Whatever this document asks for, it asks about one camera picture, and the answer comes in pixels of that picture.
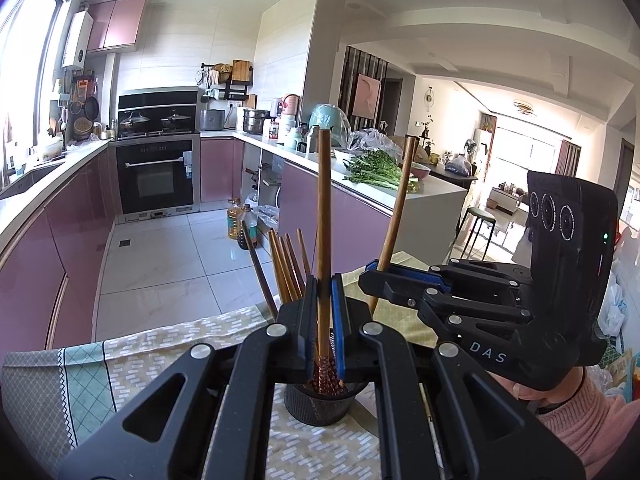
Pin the dark plastic bag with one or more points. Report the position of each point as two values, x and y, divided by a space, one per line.
457 166

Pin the steel vacuum flask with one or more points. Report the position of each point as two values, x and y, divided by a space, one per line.
312 140

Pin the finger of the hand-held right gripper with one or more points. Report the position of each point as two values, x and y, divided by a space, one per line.
425 276
395 287

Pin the pink base cabinets of peninsula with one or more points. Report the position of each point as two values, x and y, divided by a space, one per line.
350 225

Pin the dark red curtain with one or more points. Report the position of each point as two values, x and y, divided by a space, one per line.
567 160

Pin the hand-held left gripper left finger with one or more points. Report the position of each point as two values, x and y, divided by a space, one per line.
300 340

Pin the bunch of wooden chopsticks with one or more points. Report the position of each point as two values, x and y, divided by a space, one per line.
280 266

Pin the white wall water heater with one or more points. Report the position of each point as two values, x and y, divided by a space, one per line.
77 40

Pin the white casserole pot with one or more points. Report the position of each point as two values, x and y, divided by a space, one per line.
52 152

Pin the kitchen sink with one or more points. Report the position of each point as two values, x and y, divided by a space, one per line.
25 177

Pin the woven bamboo basket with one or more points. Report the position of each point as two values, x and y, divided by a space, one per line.
83 130

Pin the wall clock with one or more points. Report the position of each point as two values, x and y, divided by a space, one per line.
429 95

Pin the black wall shelf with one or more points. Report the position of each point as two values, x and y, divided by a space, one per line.
235 92

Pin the cooking oil bottles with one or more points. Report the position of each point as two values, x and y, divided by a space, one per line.
248 230

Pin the crumpled white plastic bag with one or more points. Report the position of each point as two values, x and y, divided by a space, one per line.
267 216

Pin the green leafy vegetables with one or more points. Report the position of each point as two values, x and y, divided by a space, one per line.
372 167

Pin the plain yellow tablecloth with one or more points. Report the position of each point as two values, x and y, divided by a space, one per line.
400 325

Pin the person's right hand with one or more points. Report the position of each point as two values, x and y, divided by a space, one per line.
550 397

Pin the patchwork print tablecloth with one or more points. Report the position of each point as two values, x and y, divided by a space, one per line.
150 340

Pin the black integrated stove with oven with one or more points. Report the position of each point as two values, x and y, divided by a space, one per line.
155 180

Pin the pink wall painting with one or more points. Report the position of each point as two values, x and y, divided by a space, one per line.
367 95

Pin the brown patterned-end chopstick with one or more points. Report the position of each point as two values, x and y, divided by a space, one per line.
324 210
399 195

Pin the black pot with glass lid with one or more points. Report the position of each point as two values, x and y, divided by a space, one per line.
175 121
134 122

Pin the black mesh utensil holder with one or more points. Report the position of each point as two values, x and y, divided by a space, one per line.
320 410

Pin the dark slatted partition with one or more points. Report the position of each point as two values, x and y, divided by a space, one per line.
377 62

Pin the white kettle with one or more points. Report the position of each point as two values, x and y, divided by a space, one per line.
290 131

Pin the pink wall cabinet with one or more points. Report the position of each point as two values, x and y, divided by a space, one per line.
117 22

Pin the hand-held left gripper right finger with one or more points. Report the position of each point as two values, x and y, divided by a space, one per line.
339 340

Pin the yellow cooking oil bottle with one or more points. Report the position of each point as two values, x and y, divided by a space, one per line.
234 222

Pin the steel stockpot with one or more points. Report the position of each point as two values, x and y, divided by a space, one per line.
255 121

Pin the gold ceiling lamp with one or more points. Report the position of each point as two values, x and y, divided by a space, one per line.
523 107

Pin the pink bowl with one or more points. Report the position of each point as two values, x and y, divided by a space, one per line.
420 172

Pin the pink thermos jug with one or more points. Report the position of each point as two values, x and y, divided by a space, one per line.
291 106

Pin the pink base cabinets under window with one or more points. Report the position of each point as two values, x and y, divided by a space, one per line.
65 230

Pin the wooden cutting board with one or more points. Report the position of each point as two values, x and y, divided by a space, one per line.
241 71

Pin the large white plastic bag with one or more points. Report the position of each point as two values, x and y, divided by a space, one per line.
612 310

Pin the clear plastic bag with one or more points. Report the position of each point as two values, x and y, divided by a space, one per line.
372 142

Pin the kitchen window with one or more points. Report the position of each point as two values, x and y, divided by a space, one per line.
25 60

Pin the hanging black frying pan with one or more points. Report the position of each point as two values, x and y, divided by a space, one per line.
91 109

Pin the round green-top stool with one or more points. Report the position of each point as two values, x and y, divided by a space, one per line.
477 215

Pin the silver rice cooker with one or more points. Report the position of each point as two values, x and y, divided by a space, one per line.
212 120

